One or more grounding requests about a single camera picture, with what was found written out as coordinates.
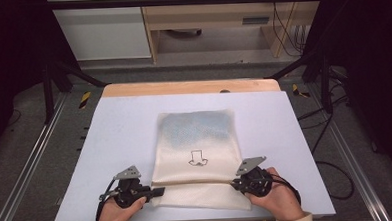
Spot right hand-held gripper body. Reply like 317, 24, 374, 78
234, 155, 276, 200

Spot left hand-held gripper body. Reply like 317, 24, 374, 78
111, 164, 153, 210

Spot white mesh laundry bag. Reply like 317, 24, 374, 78
146, 107, 253, 216

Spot person's left hand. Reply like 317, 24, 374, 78
93, 196, 150, 221

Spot person's right hand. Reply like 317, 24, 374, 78
244, 165, 307, 221

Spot white table mat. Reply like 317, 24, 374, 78
46, 87, 337, 221

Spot wooden table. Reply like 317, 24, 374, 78
101, 75, 282, 100

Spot black metal stand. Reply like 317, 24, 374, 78
41, 56, 110, 125
266, 47, 335, 117

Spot white cabinet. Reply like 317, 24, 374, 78
46, 0, 154, 64

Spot black curtain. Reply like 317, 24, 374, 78
300, 0, 392, 190
0, 0, 85, 160

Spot light wooden desk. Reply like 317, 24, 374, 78
137, 0, 330, 65

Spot left hand-held gripper cable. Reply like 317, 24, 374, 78
92, 178, 123, 221

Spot hand-held gripper cable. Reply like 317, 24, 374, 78
262, 171, 302, 208
92, 178, 123, 221

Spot right hand-held gripper cable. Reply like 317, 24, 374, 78
262, 171, 302, 208

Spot straight black floor cable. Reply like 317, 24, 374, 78
296, 94, 351, 122

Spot looped black floor cable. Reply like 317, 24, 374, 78
308, 112, 356, 202

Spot yellow-handled tool right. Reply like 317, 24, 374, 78
291, 83, 312, 99

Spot yellow-handled tool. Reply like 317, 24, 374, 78
78, 90, 93, 110
291, 83, 312, 99

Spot yellow-handled tool left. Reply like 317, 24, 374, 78
78, 90, 93, 110

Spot aluminium floor rail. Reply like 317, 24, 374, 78
0, 91, 74, 221
306, 79, 392, 221

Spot thin black floor cable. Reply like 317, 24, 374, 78
3, 108, 24, 129

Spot black desk cables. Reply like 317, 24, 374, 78
270, 0, 309, 59

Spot black horizontal frame bar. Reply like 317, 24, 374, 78
45, 0, 325, 14

